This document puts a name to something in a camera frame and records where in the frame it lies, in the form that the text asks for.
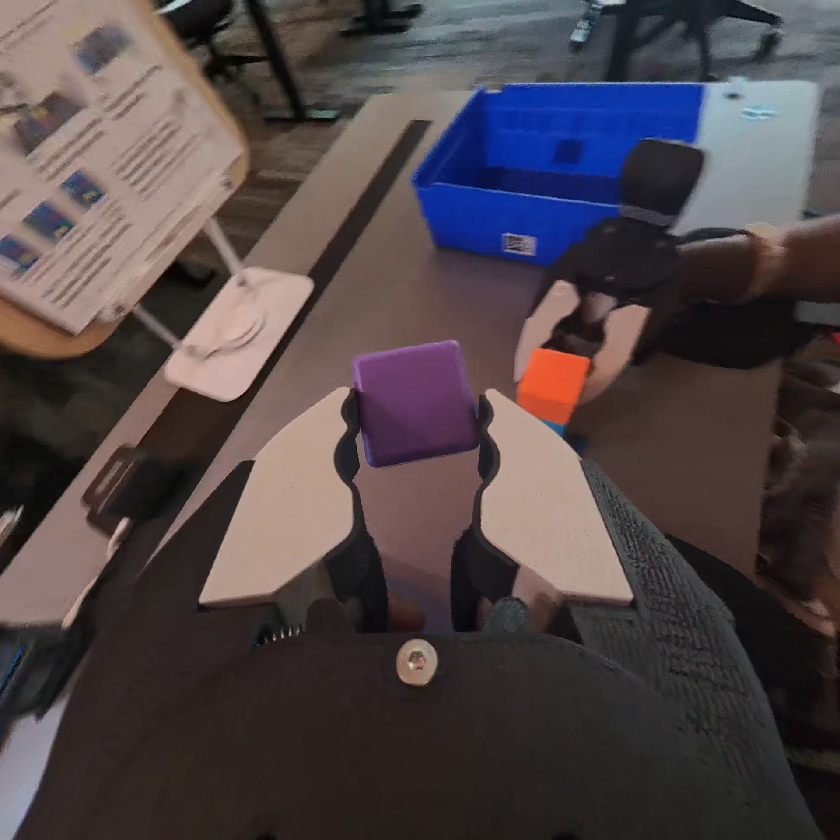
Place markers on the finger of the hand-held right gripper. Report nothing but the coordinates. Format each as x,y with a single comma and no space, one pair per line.
541,328
617,348

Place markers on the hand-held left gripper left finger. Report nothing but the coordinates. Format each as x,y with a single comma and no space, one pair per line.
278,519

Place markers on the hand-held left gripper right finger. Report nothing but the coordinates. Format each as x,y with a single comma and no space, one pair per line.
558,519

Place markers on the orange foam cube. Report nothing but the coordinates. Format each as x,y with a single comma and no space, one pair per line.
551,383

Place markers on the teal foam cube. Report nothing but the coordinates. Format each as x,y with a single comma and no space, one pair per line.
557,427

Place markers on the blue plastic bin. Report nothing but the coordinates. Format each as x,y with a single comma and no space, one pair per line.
473,217

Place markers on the purple foam cube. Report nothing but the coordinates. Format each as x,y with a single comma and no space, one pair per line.
414,404

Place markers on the person's right forearm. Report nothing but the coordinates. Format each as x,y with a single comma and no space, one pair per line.
788,256

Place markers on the black power unit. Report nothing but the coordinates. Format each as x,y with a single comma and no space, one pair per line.
33,663
125,483

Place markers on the person's pants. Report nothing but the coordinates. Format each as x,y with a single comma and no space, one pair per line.
803,486

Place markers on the black chair base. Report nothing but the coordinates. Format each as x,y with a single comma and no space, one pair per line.
683,20

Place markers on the printed sign board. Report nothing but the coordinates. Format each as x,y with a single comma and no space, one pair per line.
92,145

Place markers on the black swivel chair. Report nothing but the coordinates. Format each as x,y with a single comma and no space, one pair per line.
197,20

